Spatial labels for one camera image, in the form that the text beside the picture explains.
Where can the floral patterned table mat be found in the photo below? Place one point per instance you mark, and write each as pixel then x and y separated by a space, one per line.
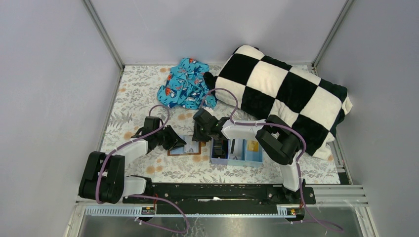
pixel 136 98

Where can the blue three-compartment organizer box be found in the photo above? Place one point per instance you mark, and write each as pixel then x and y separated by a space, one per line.
pixel 247 159

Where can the black item in organizer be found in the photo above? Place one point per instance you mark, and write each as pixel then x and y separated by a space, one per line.
pixel 219 149

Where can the aluminium frame rail front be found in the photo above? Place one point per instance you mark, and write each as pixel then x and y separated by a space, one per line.
pixel 340 210

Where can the white VIP credit card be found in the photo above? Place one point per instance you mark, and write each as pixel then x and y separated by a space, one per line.
pixel 191 146

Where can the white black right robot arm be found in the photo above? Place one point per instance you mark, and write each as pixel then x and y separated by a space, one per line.
pixel 282 144

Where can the white black card in organizer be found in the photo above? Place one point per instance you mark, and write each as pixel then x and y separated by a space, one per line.
pixel 236 147

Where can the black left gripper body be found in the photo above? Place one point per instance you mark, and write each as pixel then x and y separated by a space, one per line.
pixel 168 138

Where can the brown leather card holder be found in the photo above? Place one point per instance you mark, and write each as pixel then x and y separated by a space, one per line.
pixel 180 151

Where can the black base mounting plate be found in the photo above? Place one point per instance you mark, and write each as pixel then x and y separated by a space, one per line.
pixel 216 199

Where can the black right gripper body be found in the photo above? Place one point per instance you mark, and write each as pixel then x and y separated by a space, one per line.
pixel 204 131

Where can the yellow card in organizer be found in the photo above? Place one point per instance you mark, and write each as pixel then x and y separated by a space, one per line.
pixel 252 146

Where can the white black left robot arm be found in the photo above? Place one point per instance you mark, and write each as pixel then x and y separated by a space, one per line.
pixel 104 178

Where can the blue shark print cloth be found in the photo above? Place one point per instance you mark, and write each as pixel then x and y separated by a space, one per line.
pixel 185 86

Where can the black white checkered pillow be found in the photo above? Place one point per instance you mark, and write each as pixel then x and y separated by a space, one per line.
pixel 261 86

